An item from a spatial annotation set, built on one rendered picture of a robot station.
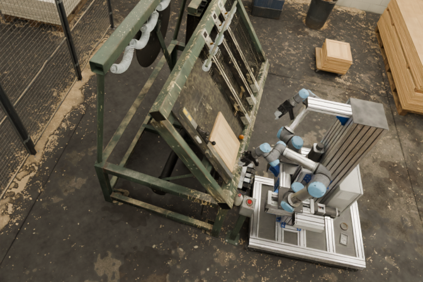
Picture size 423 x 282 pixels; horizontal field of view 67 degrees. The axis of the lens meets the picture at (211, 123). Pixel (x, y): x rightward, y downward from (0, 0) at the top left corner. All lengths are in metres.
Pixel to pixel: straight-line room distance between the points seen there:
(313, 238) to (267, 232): 0.52
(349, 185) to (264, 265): 1.38
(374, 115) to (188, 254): 2.38
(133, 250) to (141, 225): 0.28
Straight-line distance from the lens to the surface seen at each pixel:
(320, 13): 6.92
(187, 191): 3.17
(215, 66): 3.12
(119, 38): 2.37
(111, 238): 3.88
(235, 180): 3.19
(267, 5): 6.88
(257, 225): 3.76
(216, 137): 2.99
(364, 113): 2.52
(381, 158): 5.27
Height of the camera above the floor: 3.62
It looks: 51 degrees down
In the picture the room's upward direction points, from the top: 11 degrees clockwise
